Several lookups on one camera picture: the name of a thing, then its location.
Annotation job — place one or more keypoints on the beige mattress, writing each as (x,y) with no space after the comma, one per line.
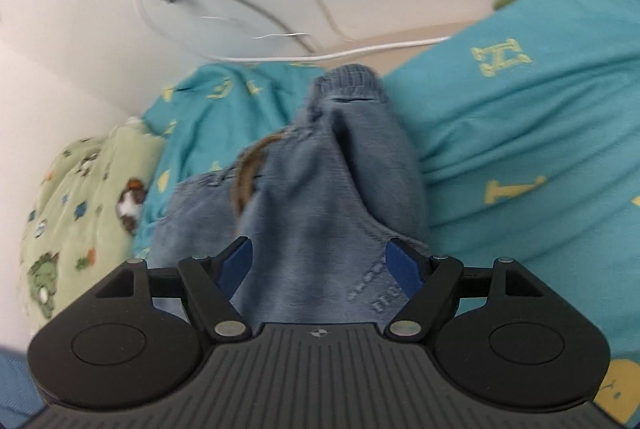
(425,31)

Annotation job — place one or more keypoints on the green printed fleece blanket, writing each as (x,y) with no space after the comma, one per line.
(80,209)

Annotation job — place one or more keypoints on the blue denim jeans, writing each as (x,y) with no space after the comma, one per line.
(310,189)

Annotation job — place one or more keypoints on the teal printed bed sheet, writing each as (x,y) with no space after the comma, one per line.
(525,124)

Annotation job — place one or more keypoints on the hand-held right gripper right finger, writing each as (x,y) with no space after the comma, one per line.
(405,269)

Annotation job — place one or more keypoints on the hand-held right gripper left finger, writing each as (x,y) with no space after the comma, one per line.
(237,259)

